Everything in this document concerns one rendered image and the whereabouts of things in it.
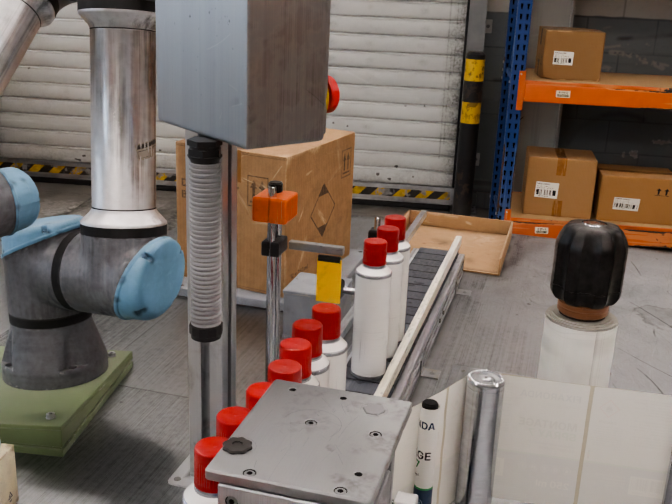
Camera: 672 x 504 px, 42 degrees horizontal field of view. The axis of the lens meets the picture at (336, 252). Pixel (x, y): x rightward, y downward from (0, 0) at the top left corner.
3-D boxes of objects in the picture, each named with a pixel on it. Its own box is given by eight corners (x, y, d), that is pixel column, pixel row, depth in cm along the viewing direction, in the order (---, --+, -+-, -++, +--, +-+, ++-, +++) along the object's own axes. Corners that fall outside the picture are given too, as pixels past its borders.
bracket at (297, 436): (370, 513, 53) (370, 500, 53) (202, 479, 56) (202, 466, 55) (412, 410, 65) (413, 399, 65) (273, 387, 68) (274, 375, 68)
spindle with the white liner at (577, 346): (599, 474, 105) (636, 238, 95) (524, 461, 107) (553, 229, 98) (599, 438, 113) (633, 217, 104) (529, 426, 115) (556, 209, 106)
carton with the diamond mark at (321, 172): (283, 298, 163) (286, 157, 155) (177, 275, 173) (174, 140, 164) (350, 254, 189) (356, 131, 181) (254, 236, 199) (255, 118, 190)
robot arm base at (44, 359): (84, 392, 122) (79, 325, 119) (-18, 388, 124) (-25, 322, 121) (122, 353, 136) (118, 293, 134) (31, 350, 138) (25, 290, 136)
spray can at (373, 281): (381, 383, 125) (389, 248, 119) (346, 377, 127) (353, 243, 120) (389, 368, 130) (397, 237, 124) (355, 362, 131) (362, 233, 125)
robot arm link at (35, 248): (47, 291, 135) (39, 205, 132) (117, 301, 130) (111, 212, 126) (-12, 314, 125) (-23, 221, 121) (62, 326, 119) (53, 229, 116)
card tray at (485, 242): (499, 276, 186) (501, 258, 185) (380, 260, 192) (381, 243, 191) (511, 236, 213) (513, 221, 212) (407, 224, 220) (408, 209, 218)
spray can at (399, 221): (400, 348, 137) (409, 223, 131) (368, 343, 138) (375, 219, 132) (406, 335, 142) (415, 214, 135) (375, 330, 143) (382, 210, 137)
